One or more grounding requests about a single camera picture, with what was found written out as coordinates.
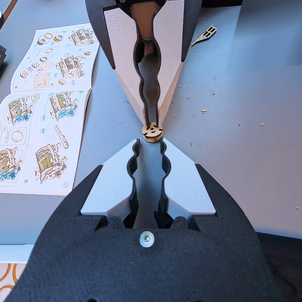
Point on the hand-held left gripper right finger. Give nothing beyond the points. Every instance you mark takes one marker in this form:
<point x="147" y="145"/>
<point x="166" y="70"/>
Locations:
<point x="188" y="188"/>

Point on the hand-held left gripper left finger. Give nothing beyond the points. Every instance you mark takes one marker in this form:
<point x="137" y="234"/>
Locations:
<point x="108" y="188"/>

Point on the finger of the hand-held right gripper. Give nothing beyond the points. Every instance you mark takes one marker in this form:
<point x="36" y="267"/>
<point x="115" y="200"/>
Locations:
<point x="120" y="47"/>
<point x="172" y="42"/>

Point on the round wooden disc with holes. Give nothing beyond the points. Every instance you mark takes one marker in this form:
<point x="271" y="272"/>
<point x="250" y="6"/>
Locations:
<point x="152" y="140"/>

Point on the notched round wooden disc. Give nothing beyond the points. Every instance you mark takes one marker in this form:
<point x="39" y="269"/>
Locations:
<point x="158" y="134"/>

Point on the grey desk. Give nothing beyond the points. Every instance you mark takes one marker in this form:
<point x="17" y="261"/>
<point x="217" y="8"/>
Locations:
<point x="236" y="141"/>

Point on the person's right hand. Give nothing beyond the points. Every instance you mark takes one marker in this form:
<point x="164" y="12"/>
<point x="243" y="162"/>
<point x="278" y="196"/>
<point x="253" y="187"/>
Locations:
<point x="144" y="23"/>

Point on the slotted wooden offcut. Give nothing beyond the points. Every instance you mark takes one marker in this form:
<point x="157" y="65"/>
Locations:
<point x="204" y="37"/>

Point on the black model kit box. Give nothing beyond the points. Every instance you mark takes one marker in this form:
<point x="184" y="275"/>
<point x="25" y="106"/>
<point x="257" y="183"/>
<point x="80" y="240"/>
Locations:
<point x="1" y="56"/>

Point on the illustrated instruction booklet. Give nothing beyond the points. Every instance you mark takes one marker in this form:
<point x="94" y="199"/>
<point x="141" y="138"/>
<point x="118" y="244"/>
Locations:
<point x="35" y="118"/>

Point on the white cardboard box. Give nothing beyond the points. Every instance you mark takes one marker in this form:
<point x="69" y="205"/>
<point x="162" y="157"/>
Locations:
<point x="14" y="253"/>

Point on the person's dark clothing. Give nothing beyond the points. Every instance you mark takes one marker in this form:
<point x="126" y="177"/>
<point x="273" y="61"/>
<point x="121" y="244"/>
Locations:
<point x="283" y="271"/>

